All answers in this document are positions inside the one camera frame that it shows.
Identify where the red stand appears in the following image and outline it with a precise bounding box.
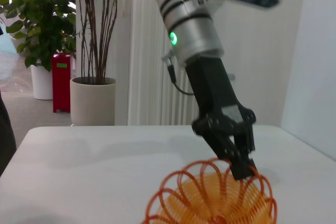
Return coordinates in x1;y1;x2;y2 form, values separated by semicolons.
50;52;72;114

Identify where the dark rounded object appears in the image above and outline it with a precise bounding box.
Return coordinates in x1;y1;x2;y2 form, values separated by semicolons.
0;97;17;178

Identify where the leafy green plant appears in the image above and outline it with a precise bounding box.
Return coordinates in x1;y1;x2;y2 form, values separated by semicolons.
0;0;77;72

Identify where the left gripper connector cable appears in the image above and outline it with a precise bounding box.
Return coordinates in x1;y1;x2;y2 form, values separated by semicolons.
161;51;196;95

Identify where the white plant pot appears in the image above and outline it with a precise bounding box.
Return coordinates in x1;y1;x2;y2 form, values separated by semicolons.
30;62;54;101

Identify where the beige plant pot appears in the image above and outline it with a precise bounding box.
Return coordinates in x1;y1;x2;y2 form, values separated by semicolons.
69;77;117;126

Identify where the tall thin-stemmed plant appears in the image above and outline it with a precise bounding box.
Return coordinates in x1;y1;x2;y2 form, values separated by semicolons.
75;0;119;85

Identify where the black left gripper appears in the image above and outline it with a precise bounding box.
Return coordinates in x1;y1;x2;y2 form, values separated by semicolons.
185;56;257;180

